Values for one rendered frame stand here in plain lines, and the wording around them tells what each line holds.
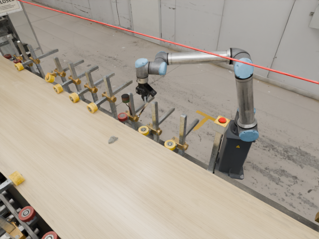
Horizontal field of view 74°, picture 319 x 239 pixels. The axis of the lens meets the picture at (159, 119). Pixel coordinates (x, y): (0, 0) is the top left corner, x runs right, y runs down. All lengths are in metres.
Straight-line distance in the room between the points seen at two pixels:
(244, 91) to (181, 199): 0.84
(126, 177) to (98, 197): 0.20
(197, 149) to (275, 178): 0.89
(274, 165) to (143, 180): 1.79
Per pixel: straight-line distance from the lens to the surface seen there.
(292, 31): 3.75
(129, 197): 1.34
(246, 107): 1.69
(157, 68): 1.51
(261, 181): 2.62
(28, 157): 1.77
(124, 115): 1.80
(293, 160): 2.96
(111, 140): 1.62
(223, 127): 1.27
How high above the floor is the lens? 2.09
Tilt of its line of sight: 43 degrees down
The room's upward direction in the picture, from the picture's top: 2 degrees counter-clockwise
